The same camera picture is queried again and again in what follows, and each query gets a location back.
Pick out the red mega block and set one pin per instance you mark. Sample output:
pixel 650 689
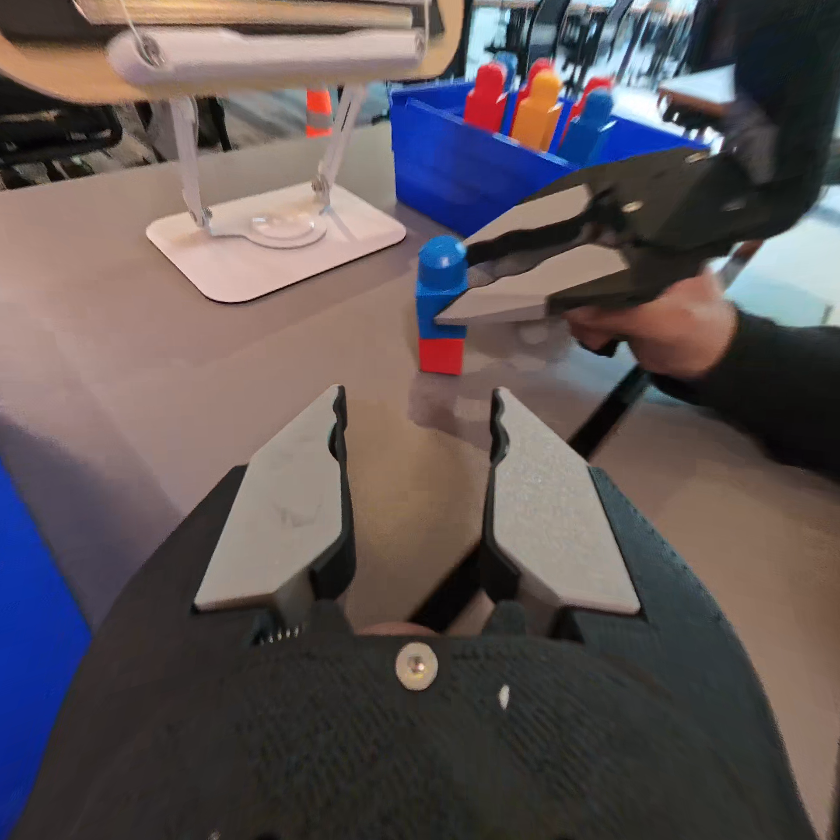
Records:
pixel 441 358

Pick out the blue plastic storage bin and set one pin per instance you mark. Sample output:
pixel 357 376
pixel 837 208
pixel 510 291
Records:
pixel 459 177
pixel 33 656

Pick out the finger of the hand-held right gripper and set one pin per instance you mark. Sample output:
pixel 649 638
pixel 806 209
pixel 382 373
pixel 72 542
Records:
pixel 538 210
pixel 558 282

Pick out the black office chair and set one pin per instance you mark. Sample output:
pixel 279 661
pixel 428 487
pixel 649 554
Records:
pixel 59 131

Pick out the orange traffic cone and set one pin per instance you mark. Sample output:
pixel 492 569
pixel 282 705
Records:
pixel 319 115

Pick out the wooden top desk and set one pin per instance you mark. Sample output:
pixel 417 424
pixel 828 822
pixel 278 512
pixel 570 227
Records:
pixel 702 88

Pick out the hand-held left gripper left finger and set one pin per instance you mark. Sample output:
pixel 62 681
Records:
pixel 282 525

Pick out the group of built block towers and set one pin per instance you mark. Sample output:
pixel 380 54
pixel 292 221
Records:
pixel 535 111

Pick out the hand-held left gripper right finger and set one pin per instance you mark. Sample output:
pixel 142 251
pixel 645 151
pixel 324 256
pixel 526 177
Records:
pixel 558 525

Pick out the white stand with instruction sheet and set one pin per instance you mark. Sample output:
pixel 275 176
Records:
pixel 262 262

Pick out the person's right hand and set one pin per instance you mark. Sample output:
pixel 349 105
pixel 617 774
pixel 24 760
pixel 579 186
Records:
pixel 669 334

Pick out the blue mega block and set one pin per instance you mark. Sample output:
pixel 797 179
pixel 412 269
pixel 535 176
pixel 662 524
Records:
pixel 439 289

